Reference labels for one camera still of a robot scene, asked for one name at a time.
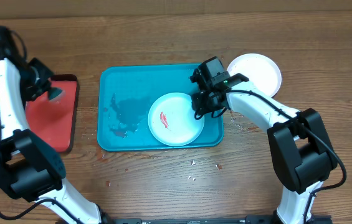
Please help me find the red tray with dark rim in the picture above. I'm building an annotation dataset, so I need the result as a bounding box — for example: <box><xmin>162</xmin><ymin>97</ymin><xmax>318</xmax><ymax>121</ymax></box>
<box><xmin>25</xmin><ymin>74</ymin><xmax>80</xmax><ymax>154</ymax></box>

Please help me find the light blue plate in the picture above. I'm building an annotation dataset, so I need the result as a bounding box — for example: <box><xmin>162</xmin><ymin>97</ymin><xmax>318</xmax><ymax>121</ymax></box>
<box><xmin>148</xmin><ymin>93</ymin><xmax>204</xmax><ymax>147</ymax></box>

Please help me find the white plate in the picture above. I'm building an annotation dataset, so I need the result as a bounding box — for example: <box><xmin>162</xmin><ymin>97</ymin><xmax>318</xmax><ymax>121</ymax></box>
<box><xmin>227</xmin><ymin>53</ymin><xmax>282</xmax><ymax>97</ymax></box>

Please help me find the dark green sponge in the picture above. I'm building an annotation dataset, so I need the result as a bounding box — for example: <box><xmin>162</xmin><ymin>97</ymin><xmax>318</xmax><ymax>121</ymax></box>
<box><xmin>47</xmin><ymin>87</ymin><xmax>65</xmax><ymax>102</ymax></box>

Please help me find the teal plastic tray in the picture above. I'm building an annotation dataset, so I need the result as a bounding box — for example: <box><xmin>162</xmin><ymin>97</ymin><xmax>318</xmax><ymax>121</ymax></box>
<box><xmin>97</xmin><ymin>63</ymin><xmax>224</xmax><ymax>151</ymax></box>

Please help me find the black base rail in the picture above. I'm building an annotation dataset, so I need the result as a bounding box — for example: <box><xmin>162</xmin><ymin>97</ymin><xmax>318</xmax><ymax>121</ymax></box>
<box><xmin>113</xmin><ymin>214</ymin><xmax>333</xmax><ymax>224</ymax></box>

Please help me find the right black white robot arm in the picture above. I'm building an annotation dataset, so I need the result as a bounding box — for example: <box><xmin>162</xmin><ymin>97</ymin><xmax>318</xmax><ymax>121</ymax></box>
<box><xmin>190</xmin><ymin>57</ymin><xmax>347</xmax><ymax>223</ymax></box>

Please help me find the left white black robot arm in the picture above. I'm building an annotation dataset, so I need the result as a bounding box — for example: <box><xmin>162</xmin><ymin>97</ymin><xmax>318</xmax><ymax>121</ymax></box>
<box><xmin>0</xmin><ymin>26</ymin><xmax>111</xmax><ymax>223</ymax></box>

